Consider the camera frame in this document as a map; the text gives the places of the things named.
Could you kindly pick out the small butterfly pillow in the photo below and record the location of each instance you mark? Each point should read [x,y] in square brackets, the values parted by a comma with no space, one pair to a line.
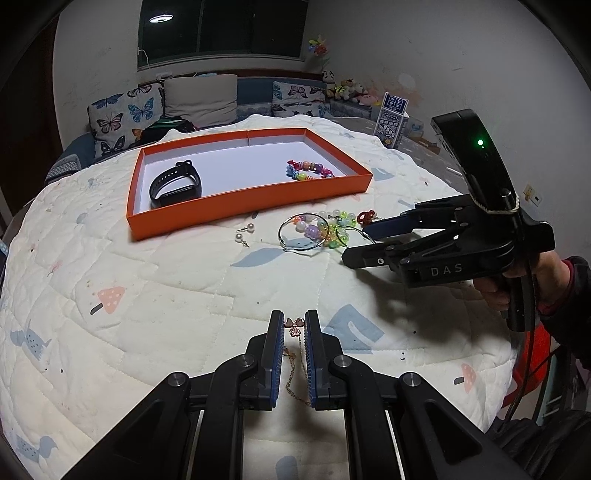
[300,92]
[300,110]

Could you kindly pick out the wall socket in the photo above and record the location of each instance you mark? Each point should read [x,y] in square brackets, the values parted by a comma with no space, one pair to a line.
[531,194]

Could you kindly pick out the red plastic object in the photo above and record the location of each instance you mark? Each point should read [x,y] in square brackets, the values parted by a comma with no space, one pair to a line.
[540,350]

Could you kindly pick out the silver hoop earring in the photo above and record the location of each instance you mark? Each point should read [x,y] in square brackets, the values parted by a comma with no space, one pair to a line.
[280,230]
[358,230]

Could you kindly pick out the person's right hand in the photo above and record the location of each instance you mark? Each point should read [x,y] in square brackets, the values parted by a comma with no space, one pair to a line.
[551,277]

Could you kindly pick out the beige pillow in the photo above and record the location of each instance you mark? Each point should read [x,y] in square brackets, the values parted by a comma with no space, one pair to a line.
[198,99]

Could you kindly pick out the blue and white carton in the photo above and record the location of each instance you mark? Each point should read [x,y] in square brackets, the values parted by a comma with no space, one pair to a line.
[390,120]

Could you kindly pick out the colorful pinwheel flowers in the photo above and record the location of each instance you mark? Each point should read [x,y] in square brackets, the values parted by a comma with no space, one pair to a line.
[318,46]

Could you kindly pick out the person's right forearm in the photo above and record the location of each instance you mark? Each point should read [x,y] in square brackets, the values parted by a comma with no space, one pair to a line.
[577,304]

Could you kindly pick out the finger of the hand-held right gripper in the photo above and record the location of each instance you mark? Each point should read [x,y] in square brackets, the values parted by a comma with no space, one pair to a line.
[369,258]
[388,227]

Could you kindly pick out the orange tray box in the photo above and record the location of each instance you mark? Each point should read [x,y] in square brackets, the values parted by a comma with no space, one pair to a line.
[254,161]

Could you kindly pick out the red charm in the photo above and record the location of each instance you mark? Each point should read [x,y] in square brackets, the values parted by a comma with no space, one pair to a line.
[366,216]

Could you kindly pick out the pile of plush toys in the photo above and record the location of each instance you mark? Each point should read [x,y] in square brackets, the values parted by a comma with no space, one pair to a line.
[344,87]

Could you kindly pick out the blue sofa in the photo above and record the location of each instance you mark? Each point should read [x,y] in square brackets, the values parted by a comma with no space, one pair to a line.
[254,92]

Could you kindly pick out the black smart band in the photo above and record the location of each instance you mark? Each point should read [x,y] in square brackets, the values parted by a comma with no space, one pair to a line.
[182,193]

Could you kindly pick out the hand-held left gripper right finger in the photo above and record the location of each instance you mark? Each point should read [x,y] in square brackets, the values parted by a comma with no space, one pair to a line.
[310,364]

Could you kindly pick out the dark window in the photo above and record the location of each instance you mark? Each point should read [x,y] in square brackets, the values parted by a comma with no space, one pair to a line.
[231,27]

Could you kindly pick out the pearl stud earring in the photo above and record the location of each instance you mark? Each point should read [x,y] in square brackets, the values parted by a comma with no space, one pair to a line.
[239,237]
[251,226]

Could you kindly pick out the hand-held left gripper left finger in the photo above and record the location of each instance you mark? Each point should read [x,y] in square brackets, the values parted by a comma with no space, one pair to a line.
[277,364]

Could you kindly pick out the large butterfly pillow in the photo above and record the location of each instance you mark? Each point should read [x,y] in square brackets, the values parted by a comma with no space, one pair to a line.
[120,115]

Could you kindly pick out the white printed quilt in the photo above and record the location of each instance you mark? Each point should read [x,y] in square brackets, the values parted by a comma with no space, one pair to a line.
[138,277]

